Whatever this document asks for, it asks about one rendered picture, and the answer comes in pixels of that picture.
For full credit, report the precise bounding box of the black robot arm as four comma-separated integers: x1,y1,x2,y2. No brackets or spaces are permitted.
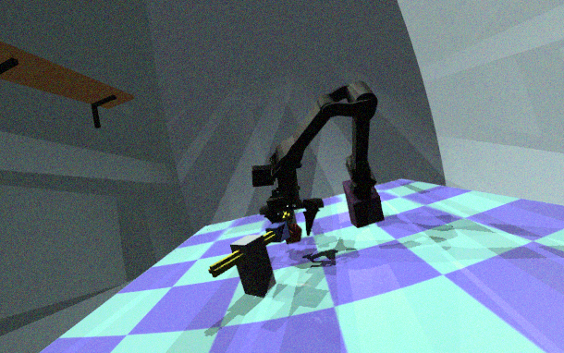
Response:
251,80,377,212

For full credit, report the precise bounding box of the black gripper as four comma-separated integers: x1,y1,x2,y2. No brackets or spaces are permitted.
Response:
259,182,324,237

